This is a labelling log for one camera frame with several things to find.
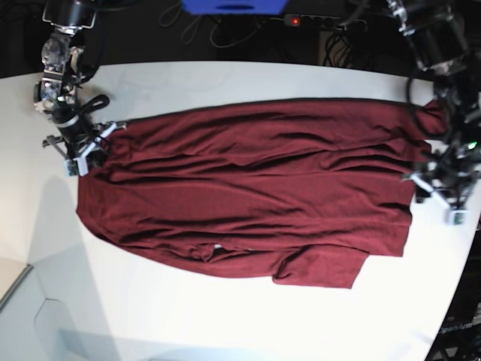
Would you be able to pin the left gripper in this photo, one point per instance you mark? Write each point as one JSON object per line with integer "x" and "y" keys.
{"x": 448, "y": 176}

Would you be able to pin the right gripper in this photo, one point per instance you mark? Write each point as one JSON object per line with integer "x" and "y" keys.
{"x": 89, "y": 152}

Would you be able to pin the dark red t-shirt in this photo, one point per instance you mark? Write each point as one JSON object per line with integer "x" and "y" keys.
{"x": 302, "y": 191}

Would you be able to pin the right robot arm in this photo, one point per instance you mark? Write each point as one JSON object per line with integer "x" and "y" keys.
{"x": 56, "y": 94}

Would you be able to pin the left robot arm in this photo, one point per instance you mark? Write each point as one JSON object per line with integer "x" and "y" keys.
{"x": 435, "y": 36}

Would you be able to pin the blue box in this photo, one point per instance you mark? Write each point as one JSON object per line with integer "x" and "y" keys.
{"x": 235, "y": 7}

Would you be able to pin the black power strip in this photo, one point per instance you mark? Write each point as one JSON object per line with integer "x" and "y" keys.
{"x": 322, "y": 23}

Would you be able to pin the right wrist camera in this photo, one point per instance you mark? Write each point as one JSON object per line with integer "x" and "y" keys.
{"x": 77, "y": 167}

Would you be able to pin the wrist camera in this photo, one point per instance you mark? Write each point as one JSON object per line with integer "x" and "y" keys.
{"x": 77, "y": 167}
{"x": 455, "y": 217}

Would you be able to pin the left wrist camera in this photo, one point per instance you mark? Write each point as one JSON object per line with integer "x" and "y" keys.
{"x": 455, "y": 217}

